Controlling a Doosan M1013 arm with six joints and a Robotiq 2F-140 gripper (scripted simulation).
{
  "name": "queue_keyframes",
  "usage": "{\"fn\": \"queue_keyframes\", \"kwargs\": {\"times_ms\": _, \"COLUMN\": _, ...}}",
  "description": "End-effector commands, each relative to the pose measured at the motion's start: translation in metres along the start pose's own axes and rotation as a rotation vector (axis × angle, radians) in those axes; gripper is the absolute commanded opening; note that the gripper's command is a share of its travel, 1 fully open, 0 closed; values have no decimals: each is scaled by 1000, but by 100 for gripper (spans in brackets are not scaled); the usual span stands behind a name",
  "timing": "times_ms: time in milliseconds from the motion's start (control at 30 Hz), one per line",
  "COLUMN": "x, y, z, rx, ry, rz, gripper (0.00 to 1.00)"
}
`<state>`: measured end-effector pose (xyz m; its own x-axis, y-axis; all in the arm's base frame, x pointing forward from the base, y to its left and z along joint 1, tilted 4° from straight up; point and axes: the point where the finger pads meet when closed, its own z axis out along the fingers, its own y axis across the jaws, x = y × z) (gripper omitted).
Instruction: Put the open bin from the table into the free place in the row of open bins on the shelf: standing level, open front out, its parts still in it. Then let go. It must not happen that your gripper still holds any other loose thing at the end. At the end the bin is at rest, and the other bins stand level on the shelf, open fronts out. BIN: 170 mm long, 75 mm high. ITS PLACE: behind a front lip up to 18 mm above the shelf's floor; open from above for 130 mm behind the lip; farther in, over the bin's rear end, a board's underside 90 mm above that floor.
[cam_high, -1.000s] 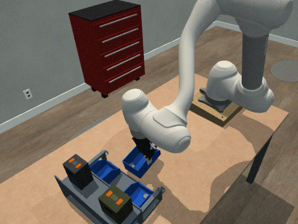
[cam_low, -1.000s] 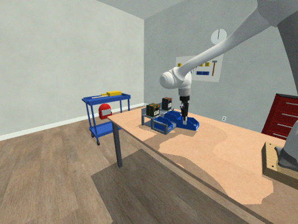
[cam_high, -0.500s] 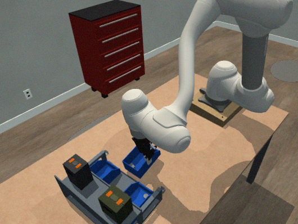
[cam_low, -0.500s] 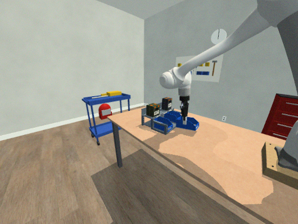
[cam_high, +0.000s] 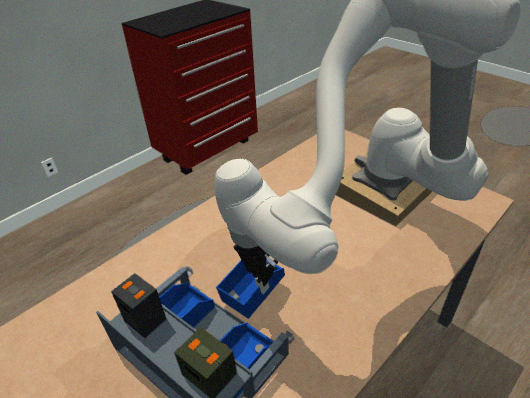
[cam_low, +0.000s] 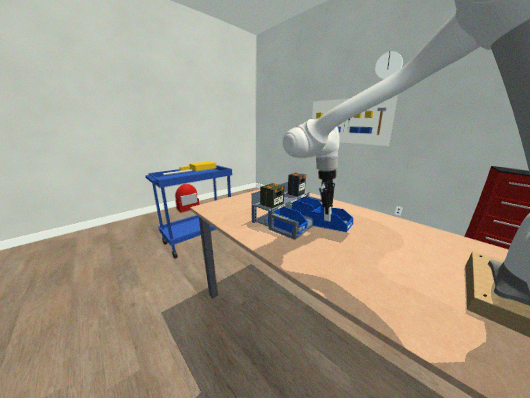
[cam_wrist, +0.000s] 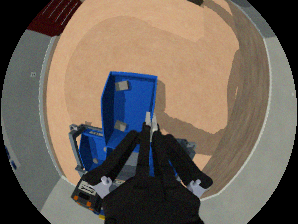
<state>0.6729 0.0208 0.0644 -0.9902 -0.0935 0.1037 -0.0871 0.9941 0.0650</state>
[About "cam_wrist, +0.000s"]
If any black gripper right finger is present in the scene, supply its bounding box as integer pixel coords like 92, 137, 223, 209
150, 113, 213, 206

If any black case with orange latches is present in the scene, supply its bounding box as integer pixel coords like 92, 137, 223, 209
71, 174, 102, 214

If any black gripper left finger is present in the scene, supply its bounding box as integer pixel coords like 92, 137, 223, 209
84, 112, 151, 207

